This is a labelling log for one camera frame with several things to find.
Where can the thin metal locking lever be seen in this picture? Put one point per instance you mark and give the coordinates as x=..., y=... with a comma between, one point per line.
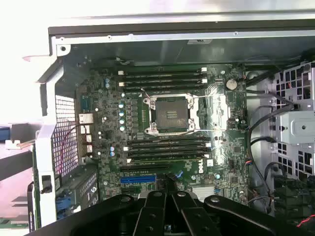
x=145, y=93

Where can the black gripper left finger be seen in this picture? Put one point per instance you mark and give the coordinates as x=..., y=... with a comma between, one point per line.
x=98, y=216

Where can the metal disk bay cage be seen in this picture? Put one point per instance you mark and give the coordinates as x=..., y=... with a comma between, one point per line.
x=295, y=127

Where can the black RAM slot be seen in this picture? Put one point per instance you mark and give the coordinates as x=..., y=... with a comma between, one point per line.
x=167, y=141
x=162, y=77
x=162, y=71
x=162, y=87
x=167, y=153
x=167, y=147
x=162, y=82

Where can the CPU socket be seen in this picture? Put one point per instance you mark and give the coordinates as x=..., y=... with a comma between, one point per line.
x=169, y=115

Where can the silver coin battery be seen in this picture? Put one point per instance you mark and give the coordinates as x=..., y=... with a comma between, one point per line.
x=231, y=84

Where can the green motherboard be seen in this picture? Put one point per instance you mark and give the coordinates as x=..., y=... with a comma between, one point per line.
x=221, y=152

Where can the blue expansion slot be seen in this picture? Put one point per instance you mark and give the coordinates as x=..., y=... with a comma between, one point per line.
x=137, y=179

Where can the silver chipset heatsink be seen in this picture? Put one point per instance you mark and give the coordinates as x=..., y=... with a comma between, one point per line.
x=204, y=191

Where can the silver socket cover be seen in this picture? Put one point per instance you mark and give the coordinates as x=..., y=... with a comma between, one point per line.
x=222, y=104

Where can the black expansion slot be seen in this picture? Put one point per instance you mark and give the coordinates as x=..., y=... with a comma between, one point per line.
x=145, y=168

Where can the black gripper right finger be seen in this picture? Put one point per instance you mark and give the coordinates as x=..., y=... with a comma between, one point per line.
x=221, y=211

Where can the black open PC case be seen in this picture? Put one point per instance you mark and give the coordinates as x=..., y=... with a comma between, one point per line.
x=197, y=52

